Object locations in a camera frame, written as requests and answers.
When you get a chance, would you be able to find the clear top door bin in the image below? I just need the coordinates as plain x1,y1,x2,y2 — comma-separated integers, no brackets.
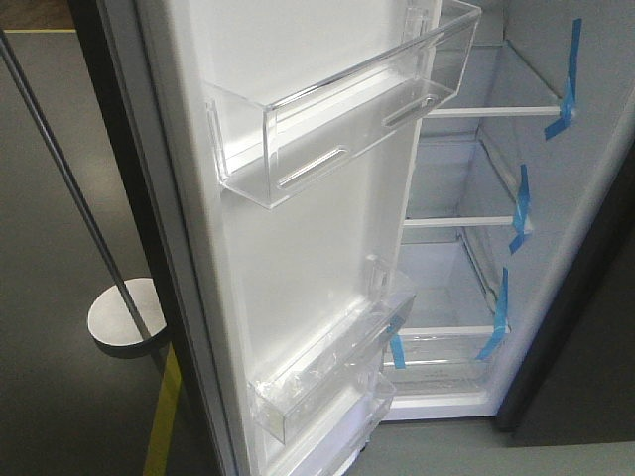
204,1,481,208

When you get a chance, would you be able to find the open fridge door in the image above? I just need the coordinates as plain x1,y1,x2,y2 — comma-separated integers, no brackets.
66,0,482,476

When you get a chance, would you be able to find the clear crisper drawer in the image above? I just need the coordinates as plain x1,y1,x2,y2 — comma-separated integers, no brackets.
382,332,493,396

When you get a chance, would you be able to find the clear lower door bin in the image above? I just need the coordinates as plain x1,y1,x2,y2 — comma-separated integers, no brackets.
268,373,396,475

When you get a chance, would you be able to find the dark grey fridge body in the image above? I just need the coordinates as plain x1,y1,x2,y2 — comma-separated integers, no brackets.
385,1,634,446

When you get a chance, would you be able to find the silver stanchion post with base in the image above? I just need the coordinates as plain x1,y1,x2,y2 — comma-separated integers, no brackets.
1,32,167,351

